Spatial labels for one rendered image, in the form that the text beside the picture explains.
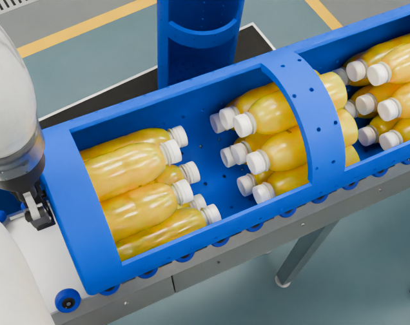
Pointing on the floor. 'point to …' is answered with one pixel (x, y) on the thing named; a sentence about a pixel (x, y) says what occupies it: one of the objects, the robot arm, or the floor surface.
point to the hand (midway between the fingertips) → (40, 215)
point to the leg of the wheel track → (302, 255)
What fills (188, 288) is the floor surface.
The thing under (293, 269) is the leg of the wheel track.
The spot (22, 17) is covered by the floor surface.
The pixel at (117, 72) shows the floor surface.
